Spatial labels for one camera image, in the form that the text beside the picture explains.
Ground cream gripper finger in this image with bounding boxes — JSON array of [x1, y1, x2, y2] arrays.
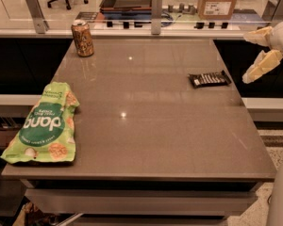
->
[[242, 50, 283, 84], [243, 26, 273, 47]]

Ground black rxbar chocolate bar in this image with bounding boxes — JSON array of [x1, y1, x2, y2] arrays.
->
[[189, 71, 231, 89]]

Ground orange soda can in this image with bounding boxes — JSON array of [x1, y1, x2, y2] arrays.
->
[[71, 20, 94, 57]]

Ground cardboard box with label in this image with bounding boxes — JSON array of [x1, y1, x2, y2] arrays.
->
[[197, 0, 237, 20]]

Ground green dang chips bag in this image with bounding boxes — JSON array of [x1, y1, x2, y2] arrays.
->
[[1, 82, 79, 164]]

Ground glass barrier panel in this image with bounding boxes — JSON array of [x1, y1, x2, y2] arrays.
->
[[0, 0, 283, 38]]

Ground middle metal glass bracket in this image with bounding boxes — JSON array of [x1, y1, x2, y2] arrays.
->
[[151, 0, 162, 35]]

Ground left metal glass bracket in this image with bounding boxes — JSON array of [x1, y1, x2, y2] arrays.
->
[[25, 0, 49, 34]]

